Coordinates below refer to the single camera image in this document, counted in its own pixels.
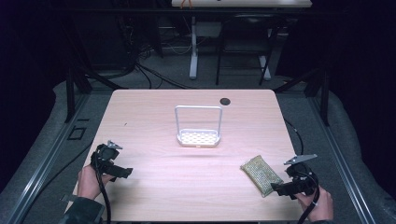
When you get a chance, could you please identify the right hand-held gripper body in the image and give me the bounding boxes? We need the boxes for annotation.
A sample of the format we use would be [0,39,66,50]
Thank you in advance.
[282,153,320,198]

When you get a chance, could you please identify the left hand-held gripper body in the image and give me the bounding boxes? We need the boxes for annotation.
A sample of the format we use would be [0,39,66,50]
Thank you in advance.
[90,139,124,175]

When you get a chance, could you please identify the green gold scouring sponge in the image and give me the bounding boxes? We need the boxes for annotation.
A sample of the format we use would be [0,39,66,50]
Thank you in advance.
[239,154,285,199]

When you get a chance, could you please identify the white sponge holder rack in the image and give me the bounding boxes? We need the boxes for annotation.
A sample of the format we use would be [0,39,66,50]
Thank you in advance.
[174,105,224,148]

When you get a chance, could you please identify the person's left hand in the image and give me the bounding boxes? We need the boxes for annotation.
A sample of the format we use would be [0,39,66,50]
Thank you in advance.
[77,163,114,201]

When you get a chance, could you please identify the person's right hand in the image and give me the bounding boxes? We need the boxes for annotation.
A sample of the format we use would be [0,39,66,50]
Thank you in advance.
[293,186,334,223]

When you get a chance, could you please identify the black chair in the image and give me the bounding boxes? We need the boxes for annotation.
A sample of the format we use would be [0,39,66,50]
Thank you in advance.
[215,12,279,87]

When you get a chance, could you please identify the white background desk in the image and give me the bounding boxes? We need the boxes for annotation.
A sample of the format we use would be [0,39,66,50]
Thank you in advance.
[170,0,313,80]

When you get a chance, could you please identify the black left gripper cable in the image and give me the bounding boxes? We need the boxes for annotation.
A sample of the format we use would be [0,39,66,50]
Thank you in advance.
[92,157,112,224]

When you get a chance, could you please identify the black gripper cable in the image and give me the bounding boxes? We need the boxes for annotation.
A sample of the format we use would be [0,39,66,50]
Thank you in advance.
[296,170,321,224]
[92,157,112,224]

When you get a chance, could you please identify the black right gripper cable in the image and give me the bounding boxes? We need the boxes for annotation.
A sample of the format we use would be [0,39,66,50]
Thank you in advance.
[296,170,321,224]

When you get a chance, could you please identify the black cable beside table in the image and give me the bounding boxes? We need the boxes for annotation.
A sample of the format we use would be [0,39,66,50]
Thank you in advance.
[283,119,304,157]

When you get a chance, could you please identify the black metal frame stand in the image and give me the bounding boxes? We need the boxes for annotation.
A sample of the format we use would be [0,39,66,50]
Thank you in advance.
[274,66,331,127]
[59,18,129,124]

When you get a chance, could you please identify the bundle of black floor cables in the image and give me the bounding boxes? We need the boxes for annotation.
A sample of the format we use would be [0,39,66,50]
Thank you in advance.
[124,43,197,91]

